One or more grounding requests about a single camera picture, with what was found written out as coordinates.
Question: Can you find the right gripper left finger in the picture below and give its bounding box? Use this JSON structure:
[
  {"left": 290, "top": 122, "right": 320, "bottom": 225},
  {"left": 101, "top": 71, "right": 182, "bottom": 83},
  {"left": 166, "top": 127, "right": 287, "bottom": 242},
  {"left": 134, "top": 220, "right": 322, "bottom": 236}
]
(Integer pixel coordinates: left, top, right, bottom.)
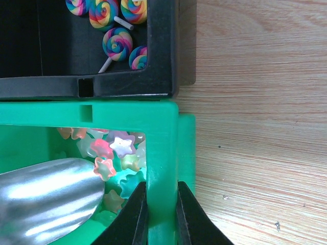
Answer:
[{"left": 91, "top": 182, "right": 148, "bottom": 245}]

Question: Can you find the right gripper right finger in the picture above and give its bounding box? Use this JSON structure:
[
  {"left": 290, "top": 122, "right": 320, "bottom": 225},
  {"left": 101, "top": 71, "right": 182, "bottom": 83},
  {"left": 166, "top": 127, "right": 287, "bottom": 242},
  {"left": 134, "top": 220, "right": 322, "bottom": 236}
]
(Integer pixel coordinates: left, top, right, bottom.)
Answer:
[{"left": 176, "top": 181, "right": 233, "bottom": 245}]

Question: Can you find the green bin with gummies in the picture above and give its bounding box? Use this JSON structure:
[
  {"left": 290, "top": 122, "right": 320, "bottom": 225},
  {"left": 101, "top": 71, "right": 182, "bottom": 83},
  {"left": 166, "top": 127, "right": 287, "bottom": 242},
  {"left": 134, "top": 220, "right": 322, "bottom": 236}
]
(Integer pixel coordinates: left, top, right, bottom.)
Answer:
[{"left": 1, "top": 101, "right": 196, "bottom": 244}]

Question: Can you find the metal scoop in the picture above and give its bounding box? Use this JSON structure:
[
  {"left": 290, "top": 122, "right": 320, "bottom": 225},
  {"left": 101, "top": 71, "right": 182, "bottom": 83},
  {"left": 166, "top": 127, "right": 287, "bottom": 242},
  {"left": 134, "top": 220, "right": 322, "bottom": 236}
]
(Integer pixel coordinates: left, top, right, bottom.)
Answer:
[{"left": 1, "top": 158, "right": 105, "bottom": 244}]

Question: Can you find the black bin with swirl lollipops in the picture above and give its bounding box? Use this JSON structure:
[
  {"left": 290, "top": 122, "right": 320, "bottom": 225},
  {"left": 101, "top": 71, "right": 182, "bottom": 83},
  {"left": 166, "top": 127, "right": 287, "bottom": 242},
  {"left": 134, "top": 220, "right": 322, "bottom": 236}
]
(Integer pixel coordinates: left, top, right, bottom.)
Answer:
[{"left": 0, "top": 0, "right": 197, "bottom": 101}]

